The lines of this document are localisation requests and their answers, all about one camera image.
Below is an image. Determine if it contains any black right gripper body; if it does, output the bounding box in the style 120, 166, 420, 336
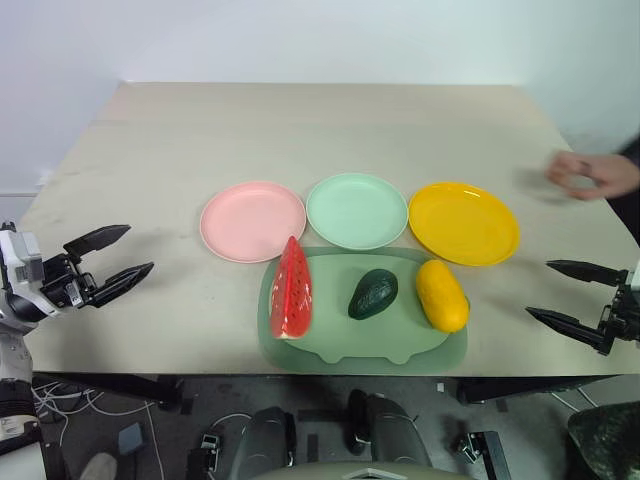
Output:
598, 283, 640, 345

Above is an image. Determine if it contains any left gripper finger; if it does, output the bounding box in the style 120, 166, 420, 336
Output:
63, 224, 133, 265
88, 262, 155, 308

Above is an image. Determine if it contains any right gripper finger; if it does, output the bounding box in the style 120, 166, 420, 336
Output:
524, 306, 615, 357
545, 258, 630, 288

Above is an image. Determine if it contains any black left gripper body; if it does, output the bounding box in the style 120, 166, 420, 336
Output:
38, 252, 100, 310

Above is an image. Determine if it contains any yellow plate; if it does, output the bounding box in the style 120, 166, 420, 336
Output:
407, 181, 522, 268

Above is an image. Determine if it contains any pink plate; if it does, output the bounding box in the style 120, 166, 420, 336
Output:
199, 181, 308, 265

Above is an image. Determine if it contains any mint green plate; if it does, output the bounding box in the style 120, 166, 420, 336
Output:
305, 172, 410, 252

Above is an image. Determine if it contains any person's bare hand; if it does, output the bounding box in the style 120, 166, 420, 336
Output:
543, 150, 627, 202

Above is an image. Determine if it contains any green camouflage rounded object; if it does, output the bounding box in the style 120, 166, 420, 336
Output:
566, 399, 640, 480

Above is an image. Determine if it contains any green cutting board tray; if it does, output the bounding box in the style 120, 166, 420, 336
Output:
256, 245, 472, 373

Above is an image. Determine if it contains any yellow mango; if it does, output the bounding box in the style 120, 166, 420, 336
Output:
415, 259, 472, 334

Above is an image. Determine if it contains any black metal stand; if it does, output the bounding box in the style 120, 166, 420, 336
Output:
455, 429, 517, 480

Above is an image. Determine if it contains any blue grey small box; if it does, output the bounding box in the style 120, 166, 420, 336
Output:
117, 421, 146, 456

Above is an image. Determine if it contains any red watermelon slice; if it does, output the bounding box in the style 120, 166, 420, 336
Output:
269, 235, 315, 342

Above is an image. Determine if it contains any grey shoe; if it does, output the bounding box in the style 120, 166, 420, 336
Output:
78, 451, 119, 480

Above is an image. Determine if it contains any dark green avocado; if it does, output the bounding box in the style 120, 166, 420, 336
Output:
347, 268, 400, 320

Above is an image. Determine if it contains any dark grey robot leg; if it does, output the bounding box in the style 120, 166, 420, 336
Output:
367, 393, 434, 470
230, 405, 297, 474

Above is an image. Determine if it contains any light green cutting board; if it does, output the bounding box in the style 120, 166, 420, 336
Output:
268, 253, 452, 366

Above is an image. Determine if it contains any grey green robot torso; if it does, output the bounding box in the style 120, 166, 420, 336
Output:
257, 461, 484, 480

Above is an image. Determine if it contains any white cable bundle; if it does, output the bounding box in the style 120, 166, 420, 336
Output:
30, 378, 157, 432

